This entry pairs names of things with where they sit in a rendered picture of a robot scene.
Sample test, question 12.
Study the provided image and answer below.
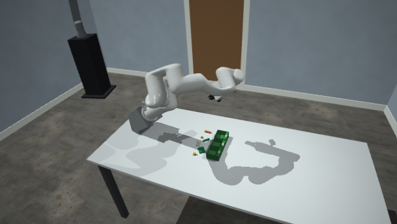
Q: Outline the green rack of bins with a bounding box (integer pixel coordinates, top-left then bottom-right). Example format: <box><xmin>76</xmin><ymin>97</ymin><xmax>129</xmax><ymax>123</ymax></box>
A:
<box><xmin>206</xmin><ymin>130</ymin><xmax>229</xmax><ymax>161</ymax></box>

